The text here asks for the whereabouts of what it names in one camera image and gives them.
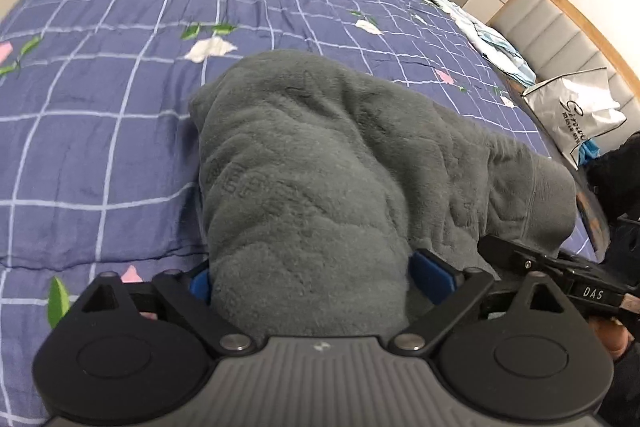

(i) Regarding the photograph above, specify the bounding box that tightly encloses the grey padded headboard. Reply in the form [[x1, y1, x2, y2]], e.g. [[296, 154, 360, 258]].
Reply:
[[487, 0, 640, 118]]

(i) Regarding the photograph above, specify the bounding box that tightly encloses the person's right hand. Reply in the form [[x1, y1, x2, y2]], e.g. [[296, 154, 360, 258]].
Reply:
[[590, 318, 630, 356]]

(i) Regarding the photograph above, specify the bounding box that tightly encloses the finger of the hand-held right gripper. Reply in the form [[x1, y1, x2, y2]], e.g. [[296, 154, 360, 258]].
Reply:
[[477, 234, 572, 284]]

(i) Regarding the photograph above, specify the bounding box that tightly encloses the blue checked floral bedsheet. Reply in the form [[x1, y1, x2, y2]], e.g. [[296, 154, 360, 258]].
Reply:
[[0, 0, 603, 344]]

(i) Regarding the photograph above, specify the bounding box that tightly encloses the grey fleece towel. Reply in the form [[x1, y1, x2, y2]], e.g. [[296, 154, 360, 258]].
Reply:
[[189, 49, 578, 341]]

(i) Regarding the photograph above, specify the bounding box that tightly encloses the light blue white cloth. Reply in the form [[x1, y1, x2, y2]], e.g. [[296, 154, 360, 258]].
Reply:
[[419, 0, 539, 86]]

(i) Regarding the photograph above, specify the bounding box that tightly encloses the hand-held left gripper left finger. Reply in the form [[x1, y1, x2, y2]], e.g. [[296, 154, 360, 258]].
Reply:
[[80, 269, 257, 356]]

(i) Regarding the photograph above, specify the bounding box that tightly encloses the white plastic bag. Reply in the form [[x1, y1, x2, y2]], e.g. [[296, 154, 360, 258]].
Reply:
[[522, 67, 629, 170]]

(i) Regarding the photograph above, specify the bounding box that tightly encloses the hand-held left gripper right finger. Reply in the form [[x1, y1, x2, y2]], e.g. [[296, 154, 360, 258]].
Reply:
[[390, 249, 583, 355]]

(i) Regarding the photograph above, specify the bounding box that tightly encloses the dark cloth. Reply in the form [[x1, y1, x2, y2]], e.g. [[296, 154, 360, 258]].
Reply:
[[584, 141, 640, 228]]

